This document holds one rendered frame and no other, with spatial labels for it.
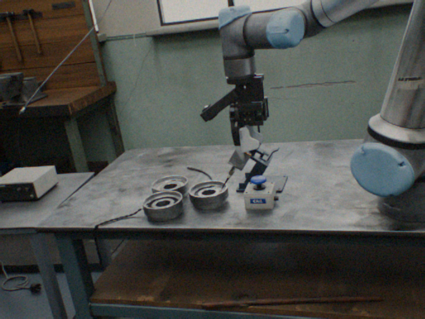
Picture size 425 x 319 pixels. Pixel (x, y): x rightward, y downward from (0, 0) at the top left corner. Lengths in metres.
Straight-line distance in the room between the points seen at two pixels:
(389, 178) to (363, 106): 1.85
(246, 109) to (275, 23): 0.21
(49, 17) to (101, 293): 1.99
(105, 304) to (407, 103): 0.97
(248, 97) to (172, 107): 1.87
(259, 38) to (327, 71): 1.72
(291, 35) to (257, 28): 0.08
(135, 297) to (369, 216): 0.68
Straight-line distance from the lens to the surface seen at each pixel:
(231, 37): 1.07
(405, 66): 0.90
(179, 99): 2.93
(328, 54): 2.71
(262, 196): 1.16
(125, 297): 1.40
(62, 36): 3.04
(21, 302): 2.20
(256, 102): 1.11
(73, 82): 3.08
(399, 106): 0.91
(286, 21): 1.00
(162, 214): 1.18
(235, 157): 1.18
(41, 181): 1.87
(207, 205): 1.20
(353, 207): 1.18
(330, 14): 1.09
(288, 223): 1.11
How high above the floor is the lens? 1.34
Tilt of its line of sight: 20 degrees down
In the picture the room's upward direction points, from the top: 8 degrees counter-clockwise
